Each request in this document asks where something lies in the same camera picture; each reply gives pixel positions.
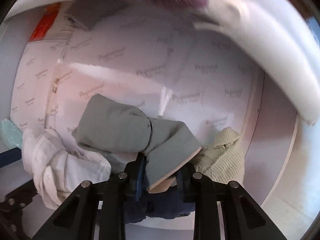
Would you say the cream knitted sock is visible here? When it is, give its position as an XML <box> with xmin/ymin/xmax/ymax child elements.
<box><xmin>191</xmin><ymin>127</ymin><xmax>245</xmax><ymax>184</ymax></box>

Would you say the white garment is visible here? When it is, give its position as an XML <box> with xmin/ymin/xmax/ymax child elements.
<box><xmin>22</xmin><ymin>128</ymin><xmax>111</xmax><ymax>210</ymax></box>

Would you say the white professional paper sheet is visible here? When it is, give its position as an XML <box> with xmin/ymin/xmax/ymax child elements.
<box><xmin>50</xmin><ymin>15</ymin><xmax>255</xmax><ymax>143</ymax></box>
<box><xmin>10</xmin><ymin>37</ymin><xmax>68</xmax><ymax>132</ymax></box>

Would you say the grey sock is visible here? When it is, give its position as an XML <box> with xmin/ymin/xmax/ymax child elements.
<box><xmin>72</xmin><ymin>94</ymin><xmax>201</xmax><ymax>193</ymax></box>

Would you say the navy blue sock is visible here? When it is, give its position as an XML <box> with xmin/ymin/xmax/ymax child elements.
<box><xmin>124</xmin><ymin>186</ymin><xmax>195</xmax><ymax>224</ymax></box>

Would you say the light teal cloth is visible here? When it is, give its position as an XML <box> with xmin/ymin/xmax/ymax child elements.
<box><xmin>1</xmin><ymin>119</ymin><xmax>23</xmax><ymax>150</ymax></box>

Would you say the white Professional paper sheet right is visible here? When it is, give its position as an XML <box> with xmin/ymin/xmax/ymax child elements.
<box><xmin>50</xmin><ymin>15</ymin><xmax>255</xmax><ymax>143</ymax></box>

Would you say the small mauve grey cloth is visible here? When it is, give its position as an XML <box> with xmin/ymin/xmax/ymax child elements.
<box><xmin>64</xmin><ymin>0</ymin><xmax>109</xmax><ymax>31</ymax></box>

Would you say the white Professional paper sheet left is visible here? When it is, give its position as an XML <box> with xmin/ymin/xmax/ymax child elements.
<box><xmin>10</xmin><ymin>37</ymin><xmax>68</xmax><ymax>132</ymax></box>

